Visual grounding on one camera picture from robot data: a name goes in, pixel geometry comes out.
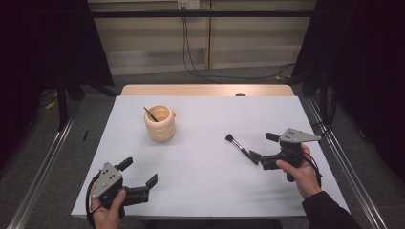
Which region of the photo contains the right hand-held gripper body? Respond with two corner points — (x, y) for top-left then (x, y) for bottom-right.
(260, 127), (323, 184)

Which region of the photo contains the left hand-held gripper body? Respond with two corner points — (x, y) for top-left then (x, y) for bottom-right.
(92, 161), (151, 211)

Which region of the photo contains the black makeup brush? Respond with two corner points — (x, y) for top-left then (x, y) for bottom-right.
(224, 133), (260, 166)

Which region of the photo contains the cream ribbed brush holder cup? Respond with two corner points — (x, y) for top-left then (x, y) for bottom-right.
(143, 104), (177, 143)

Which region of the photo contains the thin black orange-tipped brush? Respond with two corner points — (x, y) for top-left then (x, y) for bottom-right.
(142, 106), (160, 123)

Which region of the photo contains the person's left hand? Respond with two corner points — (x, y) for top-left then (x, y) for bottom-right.
(90, 180), (127, 229)

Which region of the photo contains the person's right hand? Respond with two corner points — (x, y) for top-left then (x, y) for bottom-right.
(275, 143), (323, 200)

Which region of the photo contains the white table mat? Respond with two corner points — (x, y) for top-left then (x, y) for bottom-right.
(70, 94), (351, 220)

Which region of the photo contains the black metal stand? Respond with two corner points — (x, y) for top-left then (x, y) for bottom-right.
(56, 73), (70, 130)

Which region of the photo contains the wooden table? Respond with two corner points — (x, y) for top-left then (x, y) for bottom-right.
(119, 84), (295, 97)

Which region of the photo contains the black curtain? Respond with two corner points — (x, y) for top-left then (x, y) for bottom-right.
(0, 0), (115, 166)
(290, 0), (405, 182)

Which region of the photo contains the black horizontal bar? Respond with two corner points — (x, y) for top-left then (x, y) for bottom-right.
(90, 9), (316, 19)

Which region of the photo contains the left hand-held gripper cable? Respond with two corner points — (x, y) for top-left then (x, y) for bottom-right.
(85, 177), (100, 228)

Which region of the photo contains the hand-held gripper cable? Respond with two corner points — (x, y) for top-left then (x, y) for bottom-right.
(302, 151), (323, 189)
(85, 177), (100, 228)

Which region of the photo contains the right hand-held gripper cable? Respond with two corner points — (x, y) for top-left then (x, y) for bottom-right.
(302, 151), (323, 189)

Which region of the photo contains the black wall cable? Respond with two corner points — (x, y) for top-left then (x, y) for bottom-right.
(184, 15), (297, 81)
(181, 15), (224, 85)

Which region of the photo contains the aluminium floor rail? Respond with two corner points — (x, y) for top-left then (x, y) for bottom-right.
(6, 94), (82, 229)
(305, 98), (388, 229)

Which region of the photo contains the white wall socket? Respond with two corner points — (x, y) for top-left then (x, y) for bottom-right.
(177, 0), (201, 10)

